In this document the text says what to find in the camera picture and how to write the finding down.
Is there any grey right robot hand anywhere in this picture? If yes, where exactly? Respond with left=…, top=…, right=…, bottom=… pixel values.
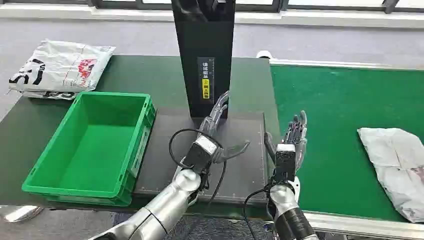
left=263, top=110, right=309, bottom=172

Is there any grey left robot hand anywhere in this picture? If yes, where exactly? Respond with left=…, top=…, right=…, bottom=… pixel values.
left=197, top=90, right=251, bottom=164

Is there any green conveyor belt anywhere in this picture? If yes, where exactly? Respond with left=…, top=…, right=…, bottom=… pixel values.
left=269, top=64, right=424, bottom=223

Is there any dark square platform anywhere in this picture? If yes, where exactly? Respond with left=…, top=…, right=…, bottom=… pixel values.
left=134, top=110, right=269, bottom=205

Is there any black scanner tower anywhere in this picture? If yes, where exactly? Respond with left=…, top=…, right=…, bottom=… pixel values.
left=170, top=0, right=237, bottom=119

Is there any small white round object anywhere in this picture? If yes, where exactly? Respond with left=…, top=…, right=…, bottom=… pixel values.
left=256, top=50, right=275, bottom=61

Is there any grey plastic parcel bag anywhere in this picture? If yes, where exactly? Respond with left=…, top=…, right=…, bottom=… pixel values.
left=357, top=127, right=424, bottom=224

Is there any green plastic crate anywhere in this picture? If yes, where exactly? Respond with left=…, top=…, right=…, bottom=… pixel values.
left=21, top=91, right=157, bottom=208

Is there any white parcel with red print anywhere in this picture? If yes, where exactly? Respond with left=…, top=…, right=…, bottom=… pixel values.
left=8, top=39, right=117, bottom=94

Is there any white parcel with black print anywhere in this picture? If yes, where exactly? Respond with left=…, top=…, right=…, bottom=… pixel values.
left=21, top=90, right=79, bottom=101

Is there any shiny silver object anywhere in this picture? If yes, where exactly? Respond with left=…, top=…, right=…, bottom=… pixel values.
left=0, top=204, right=45, bottom=223

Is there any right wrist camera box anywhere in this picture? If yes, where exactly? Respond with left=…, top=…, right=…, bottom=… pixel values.
left=274, top=143, right=297, bottom=185

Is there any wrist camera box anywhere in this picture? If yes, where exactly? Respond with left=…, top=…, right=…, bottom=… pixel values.
left=181, top=135, right=220, bottom=171
left=274, top=143, right=297, bottom=185

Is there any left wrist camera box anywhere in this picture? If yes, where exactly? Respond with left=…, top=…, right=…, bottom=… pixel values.
left=181, top=135, right=220, bottom=171

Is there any black looped cable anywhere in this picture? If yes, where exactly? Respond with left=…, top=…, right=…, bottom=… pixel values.
left=167, top=128, right=224, bottom=170

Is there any aluminium conveyor frame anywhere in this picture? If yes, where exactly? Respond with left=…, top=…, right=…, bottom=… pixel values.
left=268, top=58, right=424, bottom=240

